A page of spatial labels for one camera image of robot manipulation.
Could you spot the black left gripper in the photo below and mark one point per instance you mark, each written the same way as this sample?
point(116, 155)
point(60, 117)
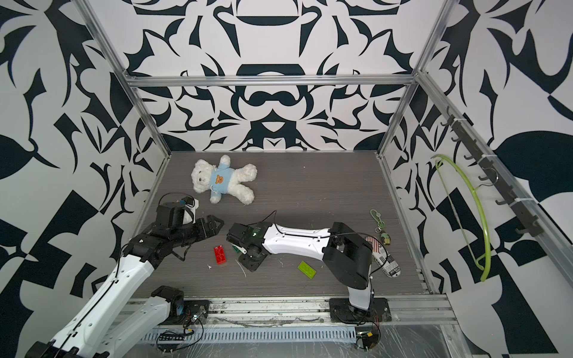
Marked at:
point(206, 232)

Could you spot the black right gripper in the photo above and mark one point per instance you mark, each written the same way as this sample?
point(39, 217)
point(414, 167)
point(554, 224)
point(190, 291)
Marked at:
point(248, 264)

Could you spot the lime long lego brick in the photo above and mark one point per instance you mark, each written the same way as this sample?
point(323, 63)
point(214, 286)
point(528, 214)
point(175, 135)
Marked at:
point(307, 270)

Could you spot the black connector box left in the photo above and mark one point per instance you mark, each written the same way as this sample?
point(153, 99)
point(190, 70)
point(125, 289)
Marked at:
point(168, 336)

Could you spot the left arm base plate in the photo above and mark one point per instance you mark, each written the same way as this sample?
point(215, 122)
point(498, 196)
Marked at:
point(188, 311)

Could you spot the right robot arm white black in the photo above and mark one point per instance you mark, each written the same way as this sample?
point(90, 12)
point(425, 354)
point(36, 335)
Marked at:
point(344, 252)

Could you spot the white teddy bear blue shirt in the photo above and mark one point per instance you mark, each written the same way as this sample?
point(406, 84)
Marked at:
point(224, 180)

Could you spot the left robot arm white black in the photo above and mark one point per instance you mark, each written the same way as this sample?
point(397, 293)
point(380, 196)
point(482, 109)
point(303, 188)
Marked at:
point(91, 333)

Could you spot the black wall hook rail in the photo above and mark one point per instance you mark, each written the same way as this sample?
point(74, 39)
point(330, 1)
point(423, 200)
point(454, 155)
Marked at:
point(492, 176)

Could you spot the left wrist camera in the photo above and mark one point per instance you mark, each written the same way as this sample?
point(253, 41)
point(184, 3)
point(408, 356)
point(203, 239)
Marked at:
point(175, 214)

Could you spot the black connector box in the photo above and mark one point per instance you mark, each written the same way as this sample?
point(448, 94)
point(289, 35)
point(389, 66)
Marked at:
point(367, 340)
point(168, 336)

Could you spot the black connector box right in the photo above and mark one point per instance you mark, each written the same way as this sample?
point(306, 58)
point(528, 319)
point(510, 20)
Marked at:
point(367, 340)

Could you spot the red lego brick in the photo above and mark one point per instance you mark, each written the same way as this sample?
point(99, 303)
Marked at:
point(219, 254)

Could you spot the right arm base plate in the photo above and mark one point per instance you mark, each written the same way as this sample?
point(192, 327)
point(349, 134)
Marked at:
point(341, 311)

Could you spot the green keychain with charm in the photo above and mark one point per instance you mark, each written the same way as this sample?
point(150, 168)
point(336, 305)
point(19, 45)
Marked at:
point(380, 230)

